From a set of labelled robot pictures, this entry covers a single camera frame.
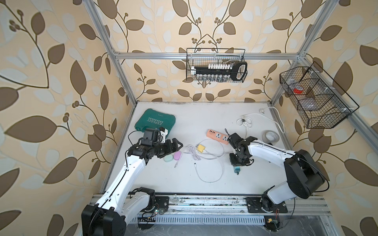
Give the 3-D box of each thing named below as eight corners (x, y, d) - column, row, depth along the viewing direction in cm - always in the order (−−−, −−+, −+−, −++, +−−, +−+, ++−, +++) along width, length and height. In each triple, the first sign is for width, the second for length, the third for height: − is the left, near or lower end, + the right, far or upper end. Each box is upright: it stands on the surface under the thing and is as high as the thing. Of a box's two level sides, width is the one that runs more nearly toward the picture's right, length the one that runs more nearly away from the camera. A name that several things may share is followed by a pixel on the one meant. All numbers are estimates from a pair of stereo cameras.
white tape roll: (263, 142, 99) (265, 140, 96) (259, 132, 104) (261, 130, 102) (278, 142, 99) (280, 140, 96) (274, 132, 104) (276, 130, 102)
